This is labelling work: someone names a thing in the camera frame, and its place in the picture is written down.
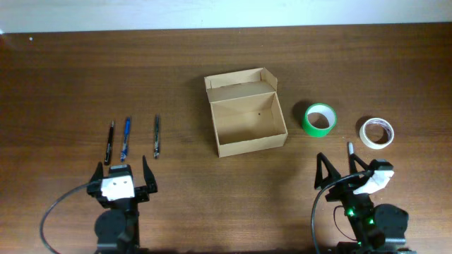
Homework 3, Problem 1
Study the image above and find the dark grey clear pen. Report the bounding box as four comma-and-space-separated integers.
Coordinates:
153, 114, 160, 159

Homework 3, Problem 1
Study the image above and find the black pen silver tip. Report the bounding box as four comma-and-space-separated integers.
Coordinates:
104, 121, 114, 165

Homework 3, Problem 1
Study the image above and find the right black cable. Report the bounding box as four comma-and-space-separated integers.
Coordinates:
310, 170, 374, 254

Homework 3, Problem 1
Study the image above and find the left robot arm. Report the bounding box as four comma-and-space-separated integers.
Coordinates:
87, 157, 157, 253

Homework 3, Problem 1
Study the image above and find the black and grey marker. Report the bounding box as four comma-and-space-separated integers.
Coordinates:
347, 142, 355, 156

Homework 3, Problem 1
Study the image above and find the left black cable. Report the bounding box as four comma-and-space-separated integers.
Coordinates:
39, 181, 103, 254

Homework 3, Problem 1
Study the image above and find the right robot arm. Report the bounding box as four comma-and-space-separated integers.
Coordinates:
310, 152, 412, 253

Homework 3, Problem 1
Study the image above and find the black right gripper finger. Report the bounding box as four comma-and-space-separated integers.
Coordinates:
314, 152, 341, 190
348, 153, 368, 174

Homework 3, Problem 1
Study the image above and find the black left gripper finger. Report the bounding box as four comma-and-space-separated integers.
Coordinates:
89, 162, 104, 185
142, 155, 157, 193

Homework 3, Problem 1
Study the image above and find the black cable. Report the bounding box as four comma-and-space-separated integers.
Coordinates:
39, 181, 103, 254
310, 170, 374, 254

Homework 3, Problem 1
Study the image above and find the green tape roll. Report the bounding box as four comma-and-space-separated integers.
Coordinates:
302, 103, 337, 138

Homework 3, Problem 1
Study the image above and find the blue clear pen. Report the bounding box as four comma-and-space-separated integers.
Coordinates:
120, 117, 131, 162

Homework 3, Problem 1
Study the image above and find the beige masking tape roll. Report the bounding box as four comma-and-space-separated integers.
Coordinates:
359, 118, 395, 150

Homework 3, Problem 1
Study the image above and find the open cardboard box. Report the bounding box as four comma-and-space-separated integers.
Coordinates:
204, 68, 288, 157

